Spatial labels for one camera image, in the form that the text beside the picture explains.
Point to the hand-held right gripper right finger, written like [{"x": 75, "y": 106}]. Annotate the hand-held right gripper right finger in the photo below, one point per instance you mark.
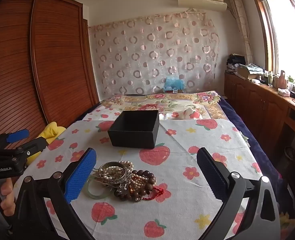
[{"x": 210, "y": 173}]

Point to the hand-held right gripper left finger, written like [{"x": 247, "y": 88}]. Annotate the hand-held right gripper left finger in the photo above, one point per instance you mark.
[{"x": 81, "y": 177}]

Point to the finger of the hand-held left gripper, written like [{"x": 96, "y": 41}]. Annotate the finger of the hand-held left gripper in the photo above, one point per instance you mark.
[
  {"x": 18, "y": 135},
  {"x": 35, "y": 146}
]

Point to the green jade bangle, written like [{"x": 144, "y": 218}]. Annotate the green jade bangle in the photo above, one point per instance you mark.
[{"x": 95, "y": 195}]

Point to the silver bangle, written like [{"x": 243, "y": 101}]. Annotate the silver bangle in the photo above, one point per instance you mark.
[{"x": 112, "y": 177}]

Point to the black cardboard box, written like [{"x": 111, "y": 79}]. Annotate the black cardboard box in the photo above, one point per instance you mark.
[{"x": 135, "y": 140}]

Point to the person's left hand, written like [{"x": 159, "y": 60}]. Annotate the person's left hand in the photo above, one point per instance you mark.
[{"x": 7, "y": 200}]

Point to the yellow cloth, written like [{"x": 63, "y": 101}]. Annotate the yellow cloth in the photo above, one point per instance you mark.
[{"x": 52, "y": 130}]

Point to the strawberry print cloth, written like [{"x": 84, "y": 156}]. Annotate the strawberry print cloth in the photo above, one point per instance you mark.
[{"x": 182, "y": 155}]

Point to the navy blanket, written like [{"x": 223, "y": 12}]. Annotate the navy blanket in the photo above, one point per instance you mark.
[{"x": 257, "y": 150}]

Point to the brown wooden cabinet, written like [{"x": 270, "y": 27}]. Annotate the brown wooden cabinet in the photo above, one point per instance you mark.
[{"x": 260, "y": 105}]

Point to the brown wooden wardrobe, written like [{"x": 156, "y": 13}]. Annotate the brown wooden wardrobe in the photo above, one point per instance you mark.
[{"x": 50, "y": 55}]

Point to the floral blanket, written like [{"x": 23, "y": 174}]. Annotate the floral blanket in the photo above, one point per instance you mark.
[{"x": 150, "y": 102}]

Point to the blue plastic bag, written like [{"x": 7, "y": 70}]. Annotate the blue plastic bag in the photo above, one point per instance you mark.
[{"x": 173, "y": 83}]

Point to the open cardboard box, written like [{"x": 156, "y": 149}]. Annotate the open cardboard box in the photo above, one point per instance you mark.
[{"x": 247, "y": 72}]

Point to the white tissue box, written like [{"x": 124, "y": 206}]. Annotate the white tissue box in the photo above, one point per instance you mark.
[{"x": 283, "y": 92}]

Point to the pile of dark clothes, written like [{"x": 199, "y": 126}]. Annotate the pile of dark clothes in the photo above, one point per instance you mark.
[{"x": 235, "y": 61}]

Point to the pink bottle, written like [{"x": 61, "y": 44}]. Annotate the pink bottle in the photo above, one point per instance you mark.
[{"x": 283, "y": 80}]

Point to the green bottle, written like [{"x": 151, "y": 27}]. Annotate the green bottle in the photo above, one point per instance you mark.
[{"x": 290, "y": 83}]

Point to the circle pattern curtain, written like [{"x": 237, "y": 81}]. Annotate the circle pattern curtain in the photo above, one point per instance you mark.
[{"x": 150, "y": 55}]

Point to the patterned window curtain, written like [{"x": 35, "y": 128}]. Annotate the patterned window curtain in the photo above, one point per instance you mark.
[{"x": 242, "y": 25}]

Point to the window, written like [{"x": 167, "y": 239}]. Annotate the window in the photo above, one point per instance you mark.
[{"x": 285, "y": 35}]

